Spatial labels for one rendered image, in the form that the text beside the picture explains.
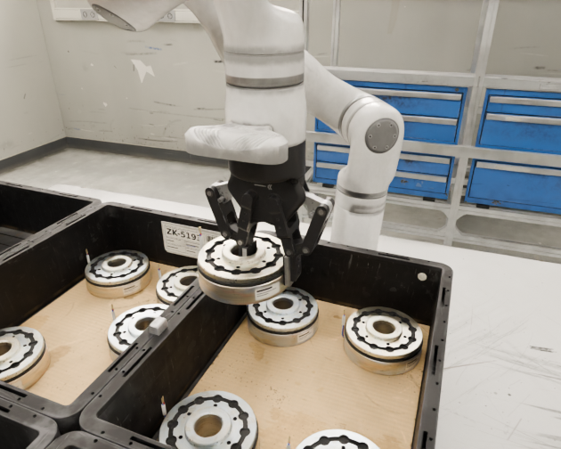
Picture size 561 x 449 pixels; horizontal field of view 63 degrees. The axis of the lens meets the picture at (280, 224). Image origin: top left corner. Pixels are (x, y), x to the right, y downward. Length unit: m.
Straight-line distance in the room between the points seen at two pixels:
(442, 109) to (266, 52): 1.99
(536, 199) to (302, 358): 2.00
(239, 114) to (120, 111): 3.78
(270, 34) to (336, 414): 0.41
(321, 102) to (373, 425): 0.49
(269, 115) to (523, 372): 0.65
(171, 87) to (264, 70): 3.44
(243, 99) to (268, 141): 0.06
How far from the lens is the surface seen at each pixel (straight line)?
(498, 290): 1.08
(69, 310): 0.78
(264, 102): 0.39
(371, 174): 0.79
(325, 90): 0.77
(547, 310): 1.07
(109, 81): 4.17
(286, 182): 0.43
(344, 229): 0.84
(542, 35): 3.19
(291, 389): 0.60
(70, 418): 0.48
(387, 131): 0.76
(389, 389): 0.61
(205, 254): 0.51
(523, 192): 2.49
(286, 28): 0.39
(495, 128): 2.38
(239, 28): 0.39
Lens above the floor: 1.26
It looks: 27 degrees down
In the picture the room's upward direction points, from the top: straight up
